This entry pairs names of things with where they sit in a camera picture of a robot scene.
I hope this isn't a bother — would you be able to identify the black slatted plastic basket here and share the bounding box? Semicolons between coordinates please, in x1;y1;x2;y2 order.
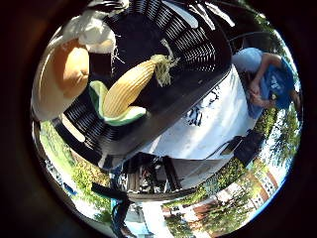
53;0;234;167

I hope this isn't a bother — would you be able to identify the red brick building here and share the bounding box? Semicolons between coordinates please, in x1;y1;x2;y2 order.
242;167;280;207

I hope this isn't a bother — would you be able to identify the person in blue shirt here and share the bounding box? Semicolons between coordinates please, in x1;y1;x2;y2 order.
231;47;302;120

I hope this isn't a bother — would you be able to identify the corn cob plush toy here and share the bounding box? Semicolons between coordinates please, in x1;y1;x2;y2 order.
88;54;181;127

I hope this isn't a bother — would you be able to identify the black arm cable sleeve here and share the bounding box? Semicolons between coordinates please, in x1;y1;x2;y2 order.
91;181;133;238

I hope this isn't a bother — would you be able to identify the zebra plush toy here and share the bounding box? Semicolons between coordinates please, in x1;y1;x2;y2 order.
185;84;222;127

